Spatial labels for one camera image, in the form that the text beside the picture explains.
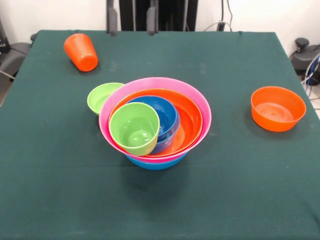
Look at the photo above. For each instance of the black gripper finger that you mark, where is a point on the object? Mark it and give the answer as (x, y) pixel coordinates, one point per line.
(112, 20)
(152, 21)

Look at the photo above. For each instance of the orange cup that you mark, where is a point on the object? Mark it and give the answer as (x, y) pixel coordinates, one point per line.
(82, 52)

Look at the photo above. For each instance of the small green bowl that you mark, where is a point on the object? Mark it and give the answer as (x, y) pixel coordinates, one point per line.
(96, 100)

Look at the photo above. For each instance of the small dark blue bowl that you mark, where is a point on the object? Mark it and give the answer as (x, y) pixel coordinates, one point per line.
(167, 117)

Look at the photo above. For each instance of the green cup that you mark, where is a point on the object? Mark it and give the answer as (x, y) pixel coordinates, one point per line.
(135, 140)

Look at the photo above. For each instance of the small light blue bowl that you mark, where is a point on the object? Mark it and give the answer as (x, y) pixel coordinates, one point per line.
(162, 146)

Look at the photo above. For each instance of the large pink bowl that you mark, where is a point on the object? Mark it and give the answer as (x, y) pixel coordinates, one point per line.
(160, 82)

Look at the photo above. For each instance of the large orange bowl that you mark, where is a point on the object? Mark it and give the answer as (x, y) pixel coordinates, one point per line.
(190, 117)

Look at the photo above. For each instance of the grey wheeled base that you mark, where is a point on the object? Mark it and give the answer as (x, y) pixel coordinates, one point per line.
(15, 55)
(305, 57)

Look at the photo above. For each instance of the black equipment box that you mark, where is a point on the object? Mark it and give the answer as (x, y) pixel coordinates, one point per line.
(3, 40)

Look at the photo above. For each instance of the large blue bowl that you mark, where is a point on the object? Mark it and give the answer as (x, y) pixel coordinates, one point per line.
(155, 166)

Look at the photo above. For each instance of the small orange bowl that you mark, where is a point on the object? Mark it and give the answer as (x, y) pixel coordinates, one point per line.
(275, 122)

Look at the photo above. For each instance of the dark green tablecloth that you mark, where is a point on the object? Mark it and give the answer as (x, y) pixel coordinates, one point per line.
(62, 175)

